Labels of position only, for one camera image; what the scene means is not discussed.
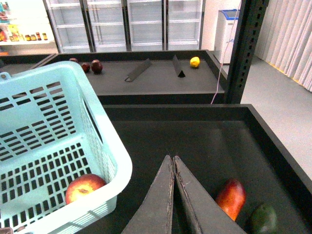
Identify dark red apple back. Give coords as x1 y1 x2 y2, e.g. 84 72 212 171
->
69 58 79 63

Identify dark green avocado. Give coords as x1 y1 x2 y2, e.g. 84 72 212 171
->
250 203 278 234

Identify white chest freezer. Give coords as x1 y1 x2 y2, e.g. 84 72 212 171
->
214 9 240 64

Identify small dark red apple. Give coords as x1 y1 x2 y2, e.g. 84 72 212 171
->
81 62 90 73

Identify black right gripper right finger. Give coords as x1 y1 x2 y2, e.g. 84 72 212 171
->
173 156 245 234

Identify red orange mango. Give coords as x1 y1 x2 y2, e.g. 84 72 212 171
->
215 178 246 221

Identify yellow lemon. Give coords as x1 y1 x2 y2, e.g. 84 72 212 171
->
190 57 200 68

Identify light blue plastic basket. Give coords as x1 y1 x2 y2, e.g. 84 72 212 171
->
0 61 132 234

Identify flat black divider strip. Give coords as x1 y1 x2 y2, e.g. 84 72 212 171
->
124 58 152 82

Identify pink cable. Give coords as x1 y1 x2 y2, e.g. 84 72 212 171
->
210 0 242 104

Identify shelf with jars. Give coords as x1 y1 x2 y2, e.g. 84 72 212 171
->
0 0 58 55

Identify red yellow apple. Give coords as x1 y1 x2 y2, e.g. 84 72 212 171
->
65 174 107 205

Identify black display tray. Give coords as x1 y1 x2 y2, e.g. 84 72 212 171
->
82 105 312 234
42 50 228 105

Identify black far display tray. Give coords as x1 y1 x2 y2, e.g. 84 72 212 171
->
42 50 228 105

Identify dark red apple right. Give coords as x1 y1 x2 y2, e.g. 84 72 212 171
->
91 59 103 74

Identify glass door refrigerator row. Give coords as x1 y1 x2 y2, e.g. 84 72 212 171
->
43 0 204 53

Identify black near display tray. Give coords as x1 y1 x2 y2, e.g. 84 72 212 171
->
82 105 312 234

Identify black triangular divider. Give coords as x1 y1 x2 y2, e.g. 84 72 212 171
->
172 55 185 78

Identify white vertical blinds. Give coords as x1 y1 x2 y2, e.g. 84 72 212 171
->
255 0 312 91

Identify black perforated shelf post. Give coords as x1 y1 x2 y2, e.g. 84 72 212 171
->
225 0 270 104

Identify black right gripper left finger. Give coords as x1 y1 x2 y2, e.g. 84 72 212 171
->
122 155 175 234

